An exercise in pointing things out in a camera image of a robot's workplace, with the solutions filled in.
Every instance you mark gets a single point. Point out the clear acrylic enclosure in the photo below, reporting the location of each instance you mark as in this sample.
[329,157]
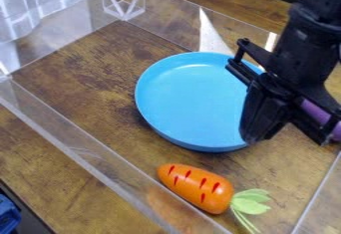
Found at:
[79,154]

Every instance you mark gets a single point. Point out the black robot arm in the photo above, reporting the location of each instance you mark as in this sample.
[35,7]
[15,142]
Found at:
[285,78]

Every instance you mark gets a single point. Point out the blue object at corner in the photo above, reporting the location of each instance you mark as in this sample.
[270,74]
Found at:
[9,215]

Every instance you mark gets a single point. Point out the orange toy carrot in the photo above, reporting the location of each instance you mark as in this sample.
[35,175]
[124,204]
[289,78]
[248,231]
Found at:
[210,192]

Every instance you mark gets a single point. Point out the purple toy eggplant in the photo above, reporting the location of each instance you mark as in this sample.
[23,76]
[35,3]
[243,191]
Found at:
[321,116]

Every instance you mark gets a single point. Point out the blue round plate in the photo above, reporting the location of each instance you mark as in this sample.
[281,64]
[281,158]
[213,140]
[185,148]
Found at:
[190,99]

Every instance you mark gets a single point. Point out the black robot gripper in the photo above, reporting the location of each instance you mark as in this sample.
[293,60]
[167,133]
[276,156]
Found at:
[288,75]

